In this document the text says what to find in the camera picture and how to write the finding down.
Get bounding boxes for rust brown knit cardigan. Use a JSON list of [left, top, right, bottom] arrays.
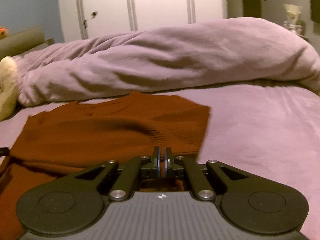
[[1, 92, 210, 239]]

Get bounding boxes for cream plush face pillow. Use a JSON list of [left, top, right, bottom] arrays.
[[1, 56, 19, 121]]

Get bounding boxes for lilac bed sheet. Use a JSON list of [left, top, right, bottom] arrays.
[[0, 80, 320, 240]]

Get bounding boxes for grey green headboard cushion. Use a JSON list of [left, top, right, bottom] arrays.
[[0, 27, 55, 60]]

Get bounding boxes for lilac rumpled duvet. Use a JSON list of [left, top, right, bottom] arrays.
[[14, 17, 319, 107]]

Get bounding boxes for orange plush toy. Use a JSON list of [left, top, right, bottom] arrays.
[[0, 27, 9, 40]]

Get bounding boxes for white wardrobe with doors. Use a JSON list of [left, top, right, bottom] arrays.
[[58, 0, 227, 42]]

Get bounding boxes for cluttered side table items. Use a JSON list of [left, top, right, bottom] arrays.
[[283, 3, 305, 36]]

